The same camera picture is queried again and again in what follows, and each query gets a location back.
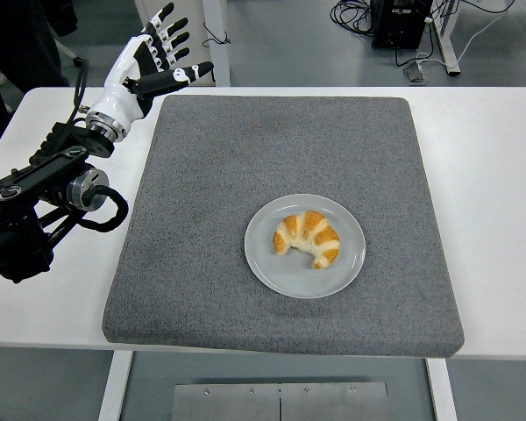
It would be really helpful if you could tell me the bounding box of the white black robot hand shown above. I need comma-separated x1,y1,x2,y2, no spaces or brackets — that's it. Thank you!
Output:
87,2,215,126

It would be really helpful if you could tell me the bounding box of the golden croissant bread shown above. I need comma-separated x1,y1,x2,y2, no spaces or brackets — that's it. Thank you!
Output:
272,210,341,270

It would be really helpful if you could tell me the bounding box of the round grey plate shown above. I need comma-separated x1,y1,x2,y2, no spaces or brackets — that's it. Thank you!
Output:
244,193,367,300

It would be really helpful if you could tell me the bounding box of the chair caster leg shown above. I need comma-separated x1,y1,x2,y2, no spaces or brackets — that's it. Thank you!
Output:
52,37,86,68

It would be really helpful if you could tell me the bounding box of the person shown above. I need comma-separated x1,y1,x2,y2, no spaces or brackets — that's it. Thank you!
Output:
0,0,80,163

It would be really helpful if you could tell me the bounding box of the white cabinet panel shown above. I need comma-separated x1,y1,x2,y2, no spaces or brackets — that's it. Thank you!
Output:
133,0,232,88

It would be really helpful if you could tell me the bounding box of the grey felt mat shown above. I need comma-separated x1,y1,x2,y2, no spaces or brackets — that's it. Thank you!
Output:
101,94,466,359

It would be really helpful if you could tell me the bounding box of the white table leg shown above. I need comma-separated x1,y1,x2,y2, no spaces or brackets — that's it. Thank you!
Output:
96,350,134,421
424,358,459,421

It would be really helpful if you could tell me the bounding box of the black computer tower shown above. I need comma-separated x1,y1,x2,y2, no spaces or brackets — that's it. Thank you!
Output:
371,0,435,50

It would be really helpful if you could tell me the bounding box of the small grey floor socket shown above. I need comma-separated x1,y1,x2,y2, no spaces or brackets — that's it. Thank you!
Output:
402,62,430,83

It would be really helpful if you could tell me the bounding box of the white desk leg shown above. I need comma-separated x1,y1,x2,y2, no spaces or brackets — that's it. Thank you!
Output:
431,0,462,76

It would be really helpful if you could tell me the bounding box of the thin black floor cable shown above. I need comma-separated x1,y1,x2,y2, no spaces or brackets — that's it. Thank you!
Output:
201,21,232,49

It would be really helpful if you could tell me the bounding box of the black cable bundle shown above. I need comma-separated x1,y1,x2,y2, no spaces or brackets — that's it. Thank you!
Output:
330,0,376,39

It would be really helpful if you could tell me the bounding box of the white cable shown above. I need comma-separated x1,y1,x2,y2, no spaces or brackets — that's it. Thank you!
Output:
416,0,518,69

